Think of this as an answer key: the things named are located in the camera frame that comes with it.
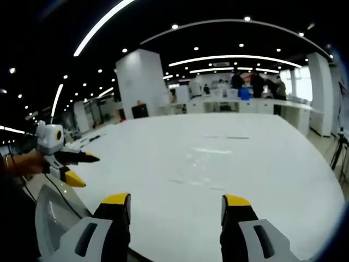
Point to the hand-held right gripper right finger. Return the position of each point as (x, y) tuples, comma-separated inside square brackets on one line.
[(245, 237)]

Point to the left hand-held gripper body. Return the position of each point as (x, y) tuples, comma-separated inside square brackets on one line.
[(49, 142)]

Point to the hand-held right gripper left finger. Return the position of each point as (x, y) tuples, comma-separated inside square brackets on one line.
[(90, 240)]

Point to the clear resealable bag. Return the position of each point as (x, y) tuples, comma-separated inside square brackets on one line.
[(207, 163)]

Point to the person's left hand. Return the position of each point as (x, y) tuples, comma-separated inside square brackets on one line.
[(27, 163)]

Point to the black pen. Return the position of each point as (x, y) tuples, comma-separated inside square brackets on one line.
[(95, 137)]

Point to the grey flat iron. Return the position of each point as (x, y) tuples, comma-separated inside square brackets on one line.
[(53, 215)]

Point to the black box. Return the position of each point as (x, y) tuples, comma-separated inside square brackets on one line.
[(140, 111)]

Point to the black tripod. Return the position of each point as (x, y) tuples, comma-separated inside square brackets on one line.
[(339, 152)]

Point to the white counter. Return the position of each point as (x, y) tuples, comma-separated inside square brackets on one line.
[(272, 106)]

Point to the blue box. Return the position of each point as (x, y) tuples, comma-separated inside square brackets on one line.
[(244, 94)]

